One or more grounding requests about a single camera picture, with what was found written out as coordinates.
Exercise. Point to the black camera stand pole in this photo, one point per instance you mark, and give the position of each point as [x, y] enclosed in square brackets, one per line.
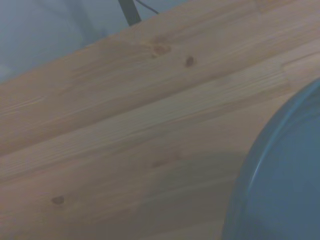
[130, 12]

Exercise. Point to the teal round plate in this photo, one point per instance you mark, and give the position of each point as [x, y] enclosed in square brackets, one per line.
[287, 175]

